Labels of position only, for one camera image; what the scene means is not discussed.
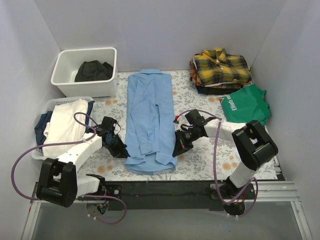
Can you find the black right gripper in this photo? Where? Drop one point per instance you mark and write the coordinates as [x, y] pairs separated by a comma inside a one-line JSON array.
[[182, 141]]

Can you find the floral patterned table mat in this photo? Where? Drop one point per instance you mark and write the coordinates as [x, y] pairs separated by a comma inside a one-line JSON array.
[[196, 164]]

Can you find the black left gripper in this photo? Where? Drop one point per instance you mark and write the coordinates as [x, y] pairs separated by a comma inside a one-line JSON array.
[[116, 146]]

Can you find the stack of folded plaid shirts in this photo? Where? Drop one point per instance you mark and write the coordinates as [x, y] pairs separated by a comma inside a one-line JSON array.
[[224, 88]]

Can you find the yellow plaid flannel shirt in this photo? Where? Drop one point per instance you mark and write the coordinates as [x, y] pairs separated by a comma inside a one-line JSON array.
[[216, 67]]

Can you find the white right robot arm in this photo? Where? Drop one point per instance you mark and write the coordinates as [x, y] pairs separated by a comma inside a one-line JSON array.
[[254, 145]]

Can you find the green t-shirt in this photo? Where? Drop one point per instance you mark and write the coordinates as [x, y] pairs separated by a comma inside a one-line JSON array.
[[245, 105]]

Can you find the cream white garment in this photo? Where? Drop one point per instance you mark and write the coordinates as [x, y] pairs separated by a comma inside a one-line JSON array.
[[63, 128]]

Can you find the aluminium frame rail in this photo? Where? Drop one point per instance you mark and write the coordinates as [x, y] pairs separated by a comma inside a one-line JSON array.
[[277, 191]]

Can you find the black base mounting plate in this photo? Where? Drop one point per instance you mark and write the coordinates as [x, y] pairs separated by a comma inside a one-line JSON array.
[[166, 195]]

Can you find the white perforated laundry basket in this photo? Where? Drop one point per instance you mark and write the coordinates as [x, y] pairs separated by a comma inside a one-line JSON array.
[[37, 154]]

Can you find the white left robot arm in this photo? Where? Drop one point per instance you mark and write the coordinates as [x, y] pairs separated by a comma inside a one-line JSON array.
[[58, 181]]

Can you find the light blue long sleeve shirt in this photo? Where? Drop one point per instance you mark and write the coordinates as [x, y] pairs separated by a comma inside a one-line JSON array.
[[150, 131]]

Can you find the white plastic bin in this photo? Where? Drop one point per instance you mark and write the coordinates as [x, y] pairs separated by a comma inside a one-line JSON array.
[[68, 63]]

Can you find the dark striped garment in bin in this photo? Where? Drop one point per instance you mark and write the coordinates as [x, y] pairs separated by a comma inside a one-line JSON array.
[[91, 71]]

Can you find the dark blue denim garment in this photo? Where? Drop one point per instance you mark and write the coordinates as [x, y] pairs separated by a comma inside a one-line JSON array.
[[40, 127]]

